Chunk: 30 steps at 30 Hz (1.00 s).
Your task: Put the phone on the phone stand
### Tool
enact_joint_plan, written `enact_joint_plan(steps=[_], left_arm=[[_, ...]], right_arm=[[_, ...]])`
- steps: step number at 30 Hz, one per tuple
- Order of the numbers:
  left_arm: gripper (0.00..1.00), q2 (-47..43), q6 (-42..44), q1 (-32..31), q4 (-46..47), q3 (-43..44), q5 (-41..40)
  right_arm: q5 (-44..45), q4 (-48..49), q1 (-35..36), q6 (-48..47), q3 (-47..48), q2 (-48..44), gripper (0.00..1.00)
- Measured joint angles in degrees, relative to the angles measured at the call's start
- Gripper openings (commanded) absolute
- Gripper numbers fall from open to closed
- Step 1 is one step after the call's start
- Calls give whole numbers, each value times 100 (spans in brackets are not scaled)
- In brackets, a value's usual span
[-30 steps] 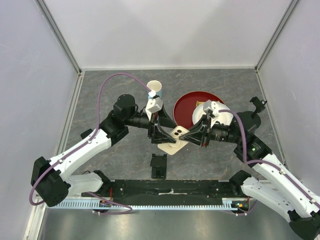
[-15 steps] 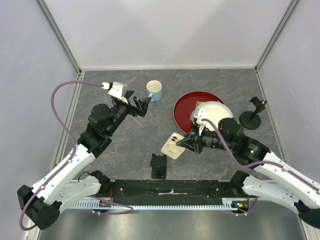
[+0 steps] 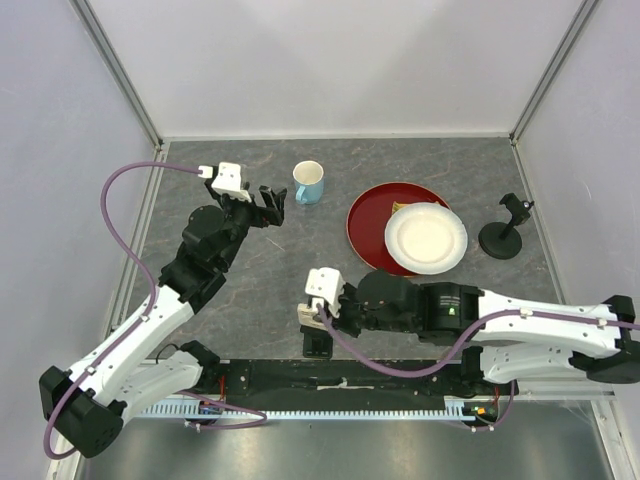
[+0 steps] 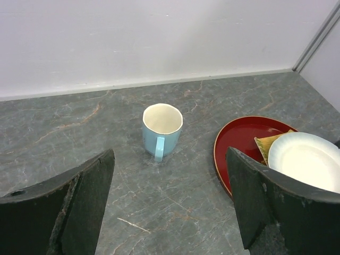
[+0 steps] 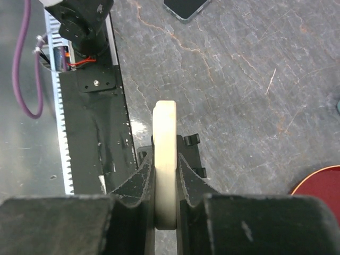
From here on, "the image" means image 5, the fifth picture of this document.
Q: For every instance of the grey slotted cable duct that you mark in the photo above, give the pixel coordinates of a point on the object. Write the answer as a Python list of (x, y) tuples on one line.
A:
[(56, 45)]

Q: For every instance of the black folding phone stand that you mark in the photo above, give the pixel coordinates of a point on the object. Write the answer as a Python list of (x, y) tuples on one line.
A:
[(187, 146)]

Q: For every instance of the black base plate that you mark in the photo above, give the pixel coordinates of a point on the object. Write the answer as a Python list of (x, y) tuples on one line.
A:
[(100, 152)]

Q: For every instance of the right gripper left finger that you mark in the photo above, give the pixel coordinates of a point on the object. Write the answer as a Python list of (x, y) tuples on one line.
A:
[(121, 222)]

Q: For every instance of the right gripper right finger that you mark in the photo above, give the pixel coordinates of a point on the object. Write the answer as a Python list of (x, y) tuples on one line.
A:
[(209, 222)]

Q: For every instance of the phone with beige case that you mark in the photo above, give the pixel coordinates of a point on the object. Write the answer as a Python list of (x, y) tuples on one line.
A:
[(164, 134)]

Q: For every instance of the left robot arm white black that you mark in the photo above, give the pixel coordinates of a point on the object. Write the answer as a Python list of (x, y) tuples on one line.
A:
[(82, 23)]

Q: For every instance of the dark phone with grey case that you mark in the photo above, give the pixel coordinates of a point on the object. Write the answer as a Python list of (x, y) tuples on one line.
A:
[(185, 10)]

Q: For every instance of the red round tray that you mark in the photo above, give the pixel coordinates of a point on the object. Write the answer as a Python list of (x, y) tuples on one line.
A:
[(323, 184)]

